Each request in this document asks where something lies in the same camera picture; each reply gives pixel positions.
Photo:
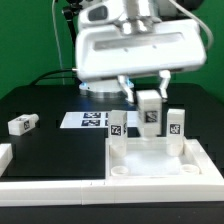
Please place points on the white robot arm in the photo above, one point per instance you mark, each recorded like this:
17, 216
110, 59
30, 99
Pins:
139, 17

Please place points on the white square table top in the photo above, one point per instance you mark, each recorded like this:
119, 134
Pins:
149, 159

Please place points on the white U-shaped fence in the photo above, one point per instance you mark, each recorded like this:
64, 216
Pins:
184, 188

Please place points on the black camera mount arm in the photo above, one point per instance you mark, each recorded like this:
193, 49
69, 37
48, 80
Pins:
70, 12

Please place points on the printed marker sheet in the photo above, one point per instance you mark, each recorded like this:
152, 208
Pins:
80, 120

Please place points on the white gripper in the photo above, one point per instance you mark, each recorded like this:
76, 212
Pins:
173, 46

